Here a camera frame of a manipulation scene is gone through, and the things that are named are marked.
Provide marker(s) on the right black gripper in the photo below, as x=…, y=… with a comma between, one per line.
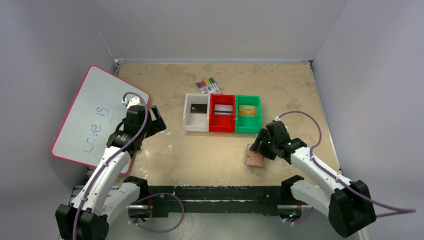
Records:
x=265, y=142

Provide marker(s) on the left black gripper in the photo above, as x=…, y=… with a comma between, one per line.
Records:
x=158, y=126

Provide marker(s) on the pink leather card holder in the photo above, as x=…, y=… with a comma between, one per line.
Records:
x=254, y=158

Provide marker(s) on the white plastic bin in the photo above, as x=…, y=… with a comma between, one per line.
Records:
x=195, y=122

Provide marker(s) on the green plastic bin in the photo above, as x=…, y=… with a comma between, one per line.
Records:
x=248, y=125

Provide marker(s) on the red plastic bin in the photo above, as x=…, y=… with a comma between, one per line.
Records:
x=222, y=122

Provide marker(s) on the red framed whiteboard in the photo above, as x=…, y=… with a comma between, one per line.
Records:
x=96, y=110

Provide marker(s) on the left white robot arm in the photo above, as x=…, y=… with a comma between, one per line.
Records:
x=89, y=215

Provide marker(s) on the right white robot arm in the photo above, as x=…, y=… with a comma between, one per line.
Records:
x=344, y=202

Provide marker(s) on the gold card in bin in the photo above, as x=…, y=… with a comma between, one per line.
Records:
x=247, y=110

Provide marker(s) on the black credit card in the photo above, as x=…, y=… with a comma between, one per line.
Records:
x=199, y=108

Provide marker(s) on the silver credit card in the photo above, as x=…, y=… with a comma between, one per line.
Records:
x=223, y=110

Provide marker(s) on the pack of coloured markers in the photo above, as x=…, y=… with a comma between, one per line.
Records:
x=208, y=86

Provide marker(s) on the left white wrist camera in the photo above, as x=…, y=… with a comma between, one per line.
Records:
x=134, y=101

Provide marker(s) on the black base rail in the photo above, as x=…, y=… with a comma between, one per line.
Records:
x=265, y=200

